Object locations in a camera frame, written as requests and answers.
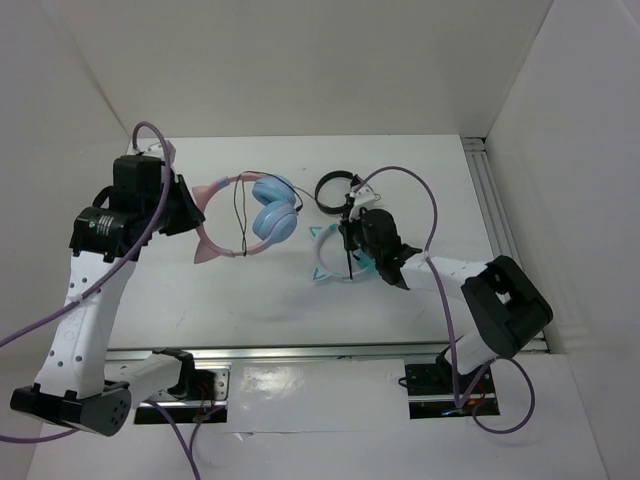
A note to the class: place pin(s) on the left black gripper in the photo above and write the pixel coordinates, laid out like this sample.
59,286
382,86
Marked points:
191,215

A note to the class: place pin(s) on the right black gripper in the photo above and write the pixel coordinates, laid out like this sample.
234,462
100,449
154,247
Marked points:
346,229

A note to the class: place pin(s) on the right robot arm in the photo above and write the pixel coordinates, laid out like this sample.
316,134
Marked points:
492,310

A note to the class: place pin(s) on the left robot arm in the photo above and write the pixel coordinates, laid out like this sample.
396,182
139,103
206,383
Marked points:
71,389

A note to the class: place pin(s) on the white teal cat-ear headphones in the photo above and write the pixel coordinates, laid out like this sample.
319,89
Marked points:
331,262

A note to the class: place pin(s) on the black headphones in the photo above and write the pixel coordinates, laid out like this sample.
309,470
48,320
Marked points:
331,190

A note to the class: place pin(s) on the white front cover plate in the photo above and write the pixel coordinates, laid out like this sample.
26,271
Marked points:
317,396

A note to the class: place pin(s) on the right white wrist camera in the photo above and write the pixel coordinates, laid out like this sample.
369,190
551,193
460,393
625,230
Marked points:
360,197

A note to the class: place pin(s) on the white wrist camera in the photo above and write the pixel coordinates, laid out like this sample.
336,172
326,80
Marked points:
157,150
360,197

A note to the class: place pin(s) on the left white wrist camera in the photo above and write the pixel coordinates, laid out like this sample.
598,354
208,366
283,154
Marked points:
157,150

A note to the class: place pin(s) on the aluminium right rail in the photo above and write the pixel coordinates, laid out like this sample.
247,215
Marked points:
492,209

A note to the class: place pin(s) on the aluminium rail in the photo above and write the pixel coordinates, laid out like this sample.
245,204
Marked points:
316,352
492,209

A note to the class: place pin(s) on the aluminium front rail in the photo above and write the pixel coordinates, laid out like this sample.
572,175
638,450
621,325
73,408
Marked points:
316,352

